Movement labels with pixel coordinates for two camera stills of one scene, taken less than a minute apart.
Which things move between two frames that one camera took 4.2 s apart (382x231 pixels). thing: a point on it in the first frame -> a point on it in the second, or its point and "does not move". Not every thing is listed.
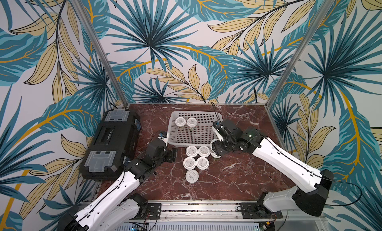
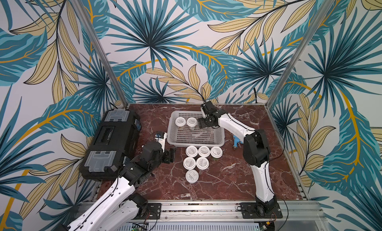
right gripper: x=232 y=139 -> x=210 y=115
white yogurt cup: x=180 y=122 does not move
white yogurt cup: x=191 y=122 does not move
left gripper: x=171 y=155 does not move
